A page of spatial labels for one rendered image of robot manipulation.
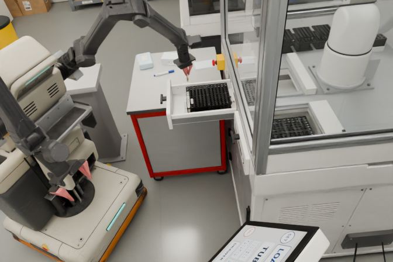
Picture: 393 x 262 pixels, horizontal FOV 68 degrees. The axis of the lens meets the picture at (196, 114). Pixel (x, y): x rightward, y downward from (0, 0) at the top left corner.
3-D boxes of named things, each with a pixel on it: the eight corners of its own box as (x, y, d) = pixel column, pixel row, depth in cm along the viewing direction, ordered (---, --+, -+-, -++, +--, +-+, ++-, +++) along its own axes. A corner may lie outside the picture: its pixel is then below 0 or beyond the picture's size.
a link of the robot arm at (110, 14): (104, -17, 92) (110, 12, 90) (143, -11, 100) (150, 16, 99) (70, 45, 127) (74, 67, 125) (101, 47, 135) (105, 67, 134)
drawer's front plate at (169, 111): (169, 130, 147) (166, 113, 139) (169, 93, 168) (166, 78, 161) (173, 129, 147) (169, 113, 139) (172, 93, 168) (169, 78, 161)
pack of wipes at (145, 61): (154, 67, 200) (152, 62, 197) (140, 70, 199) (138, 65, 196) (151, 57, 211) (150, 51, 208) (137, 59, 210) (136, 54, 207)
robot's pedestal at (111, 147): (89, 166, 240) (50, 93, 188) (94, 139, 262) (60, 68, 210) (126, 161, 241) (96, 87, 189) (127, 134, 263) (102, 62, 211)
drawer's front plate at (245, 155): (244, 175, 123) (245, 159, 116) (234, 127, 145) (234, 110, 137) (248, 175, 123) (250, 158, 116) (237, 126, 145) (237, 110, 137)
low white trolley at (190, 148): (151, 186, 221) (126, 111, 169) (154, 127, 266) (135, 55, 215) (227, 178, 220) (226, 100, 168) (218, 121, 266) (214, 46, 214)
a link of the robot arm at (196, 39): (174, 28, 134) (179, 46, 133) (199, 23, 135) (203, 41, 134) (176, 39, 146) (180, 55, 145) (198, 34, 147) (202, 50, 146)
